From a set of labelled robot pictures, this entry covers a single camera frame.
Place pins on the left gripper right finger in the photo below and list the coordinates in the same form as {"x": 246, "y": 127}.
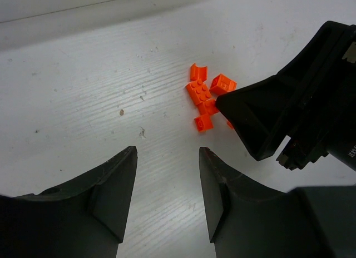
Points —
{"x": 248, "y": 219}

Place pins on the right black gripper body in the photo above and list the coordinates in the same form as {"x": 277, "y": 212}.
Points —
{"x": 325, "y": 110}

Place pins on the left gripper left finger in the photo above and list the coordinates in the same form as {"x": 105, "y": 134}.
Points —
{"x": 83, "y": 217}

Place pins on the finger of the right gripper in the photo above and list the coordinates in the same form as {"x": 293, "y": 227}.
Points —
{"x": 260, "y": 114}

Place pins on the orange lego piece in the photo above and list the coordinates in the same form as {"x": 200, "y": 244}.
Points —
{"x": 230, "y": 125}
{"x": 221, "y": 85}
{"x": 198, "y": 92}
{"x": 208, "y": 107}
{"x": 203, "y": 123}
{"x": 198, "y": 73}

